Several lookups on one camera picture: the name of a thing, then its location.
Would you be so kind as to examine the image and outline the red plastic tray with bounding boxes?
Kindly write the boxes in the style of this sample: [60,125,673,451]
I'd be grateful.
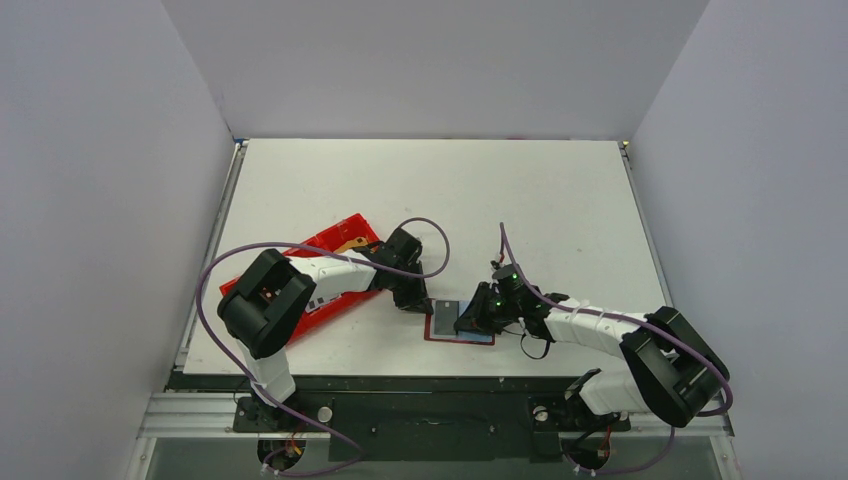
[217,213,379,352]

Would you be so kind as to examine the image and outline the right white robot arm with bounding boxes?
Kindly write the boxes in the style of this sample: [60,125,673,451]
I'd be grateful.
[453,265,730,428]

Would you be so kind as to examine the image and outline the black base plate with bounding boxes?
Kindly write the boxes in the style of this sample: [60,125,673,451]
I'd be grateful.
[166,371,637,466]

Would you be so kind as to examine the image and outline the gold credit card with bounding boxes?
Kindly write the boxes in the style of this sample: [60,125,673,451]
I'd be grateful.
[334,237,369,254]

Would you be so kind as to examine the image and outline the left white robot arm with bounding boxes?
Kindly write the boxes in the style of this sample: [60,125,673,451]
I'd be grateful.
[217,228,431,406]

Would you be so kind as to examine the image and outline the aluminium frame rail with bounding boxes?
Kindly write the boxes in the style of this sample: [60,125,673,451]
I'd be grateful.
[127,393,743,479]

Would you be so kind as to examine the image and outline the dark green VIP credit card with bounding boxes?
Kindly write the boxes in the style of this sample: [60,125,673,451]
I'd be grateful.
[431,300,459,336]

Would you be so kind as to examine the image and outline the red leather card holder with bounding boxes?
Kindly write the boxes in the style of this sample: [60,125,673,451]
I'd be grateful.
[423,299,495,347]

